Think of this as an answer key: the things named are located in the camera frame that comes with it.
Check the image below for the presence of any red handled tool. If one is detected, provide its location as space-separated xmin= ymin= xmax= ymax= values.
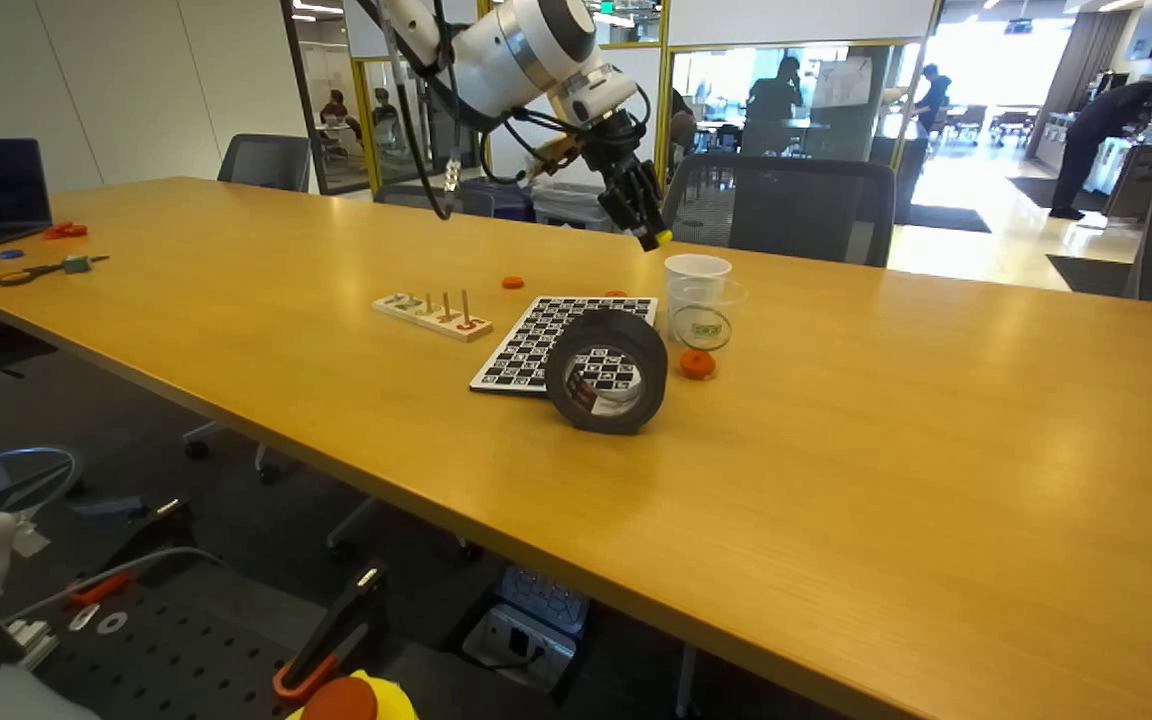
xmin=269 ymin=559 xmax=388 ymax=710

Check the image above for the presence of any white paper cup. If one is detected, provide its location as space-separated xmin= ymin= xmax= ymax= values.
xmin=659 ymin=251 xmax=738 ymax=324

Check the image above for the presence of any wooden number peg board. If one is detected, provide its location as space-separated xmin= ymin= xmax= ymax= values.
xmin=371 ymin=289 xmax=498 ymax=345

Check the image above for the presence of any grey floor outlet box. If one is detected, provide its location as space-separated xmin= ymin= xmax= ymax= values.
xmin=457 ymin=565 xmax=593 ymax=697

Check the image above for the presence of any person silhouette behind glass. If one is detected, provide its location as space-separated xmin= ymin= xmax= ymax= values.
xmin=738 ymin=52 xmax=809 ymax=161

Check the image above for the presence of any person in dark clothes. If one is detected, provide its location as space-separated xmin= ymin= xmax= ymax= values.
xmin=911 ymin=61 xmax=954 ymax=138
xmin=1047 ymin=74 xmax=1152 ymax=225

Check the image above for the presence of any grey hose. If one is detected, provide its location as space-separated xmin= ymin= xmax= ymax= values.
xmin=0 ymin=442 xmax=89 ymax=523

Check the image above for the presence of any yellow red emergency stop button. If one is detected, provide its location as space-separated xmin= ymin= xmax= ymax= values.
xmin=286 ymin=667 xmax=424 ymax=720

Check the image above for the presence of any green handled tool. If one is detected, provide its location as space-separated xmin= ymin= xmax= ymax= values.
xmin=0 ymin=251 xmax=113 ymax=293

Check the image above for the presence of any dark grey office chair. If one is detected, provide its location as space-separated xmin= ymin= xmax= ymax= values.
xmin=215 ymin=128 xmax=317 ymax=196

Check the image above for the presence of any black tape roll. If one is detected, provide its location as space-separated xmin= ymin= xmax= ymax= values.
xmin=546 ymin=310 xmax=674 ymax=436

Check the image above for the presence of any transparent plastic cup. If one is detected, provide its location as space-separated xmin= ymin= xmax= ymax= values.
xmin=663 ymin=302 xmax=738 ymax=355

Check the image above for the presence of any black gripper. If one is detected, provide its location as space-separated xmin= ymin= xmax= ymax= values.
xmin=584 ymin=110 xmax=674 ymax=251

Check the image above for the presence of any black white marker calibration board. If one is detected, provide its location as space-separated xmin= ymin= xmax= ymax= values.
xmin=469 ymin=293 xmax=663 ymax=400

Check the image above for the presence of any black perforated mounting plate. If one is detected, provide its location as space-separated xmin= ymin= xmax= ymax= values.
xmin=11 ymin=574 xmax=339 ymax=720

